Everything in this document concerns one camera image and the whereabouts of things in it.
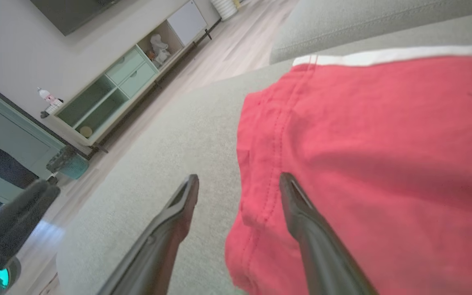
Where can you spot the round beige object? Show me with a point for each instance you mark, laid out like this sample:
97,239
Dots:
86,131

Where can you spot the white plush doll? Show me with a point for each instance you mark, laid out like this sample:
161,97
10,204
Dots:
160,49

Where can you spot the white ribbed basket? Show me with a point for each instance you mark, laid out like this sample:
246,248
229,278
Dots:
223,8

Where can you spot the teal laundry basket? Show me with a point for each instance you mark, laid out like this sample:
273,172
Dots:
74,166

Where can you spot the black wall television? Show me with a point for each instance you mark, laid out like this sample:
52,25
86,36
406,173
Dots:
72,12

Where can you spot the white and green tv cabinet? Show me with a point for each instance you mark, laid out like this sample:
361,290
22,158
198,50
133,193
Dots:
129,73

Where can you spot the person in dark clothes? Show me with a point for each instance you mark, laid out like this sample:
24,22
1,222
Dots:
2,164

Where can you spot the red shorts with white trim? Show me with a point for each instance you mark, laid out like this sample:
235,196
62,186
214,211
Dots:
383,164

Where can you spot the small orange toy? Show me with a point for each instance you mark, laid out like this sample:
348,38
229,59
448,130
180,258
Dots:
150,54

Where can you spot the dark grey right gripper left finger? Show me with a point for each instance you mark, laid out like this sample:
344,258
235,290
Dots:
158,246

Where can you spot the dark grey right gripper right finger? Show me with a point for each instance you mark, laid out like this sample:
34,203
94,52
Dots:
322,254

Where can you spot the grey fabric sofa seat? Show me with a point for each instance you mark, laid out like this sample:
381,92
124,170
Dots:
158,143

